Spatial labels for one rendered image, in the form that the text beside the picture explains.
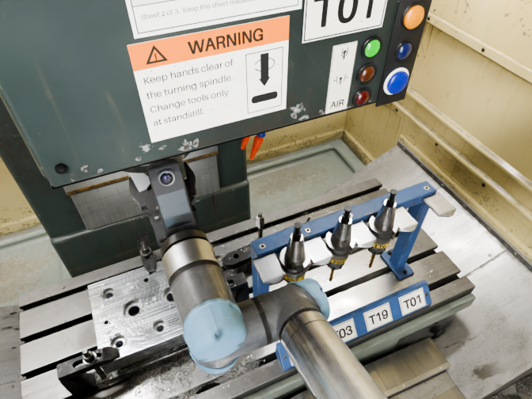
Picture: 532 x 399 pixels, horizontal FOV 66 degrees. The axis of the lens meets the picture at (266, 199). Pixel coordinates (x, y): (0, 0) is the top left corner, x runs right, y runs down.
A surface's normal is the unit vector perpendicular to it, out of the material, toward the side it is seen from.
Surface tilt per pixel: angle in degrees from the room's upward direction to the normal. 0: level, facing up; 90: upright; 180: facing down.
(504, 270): 24
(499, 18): 90
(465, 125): 90
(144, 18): 90
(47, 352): 0
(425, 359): 7
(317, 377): 49
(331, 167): 0
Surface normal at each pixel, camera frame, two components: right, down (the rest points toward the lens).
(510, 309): -0.37, -0.51
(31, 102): 0.40, 0.66
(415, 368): 0.12, -0.72
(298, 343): -0.75, -0.41
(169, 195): 0.32, 0.31
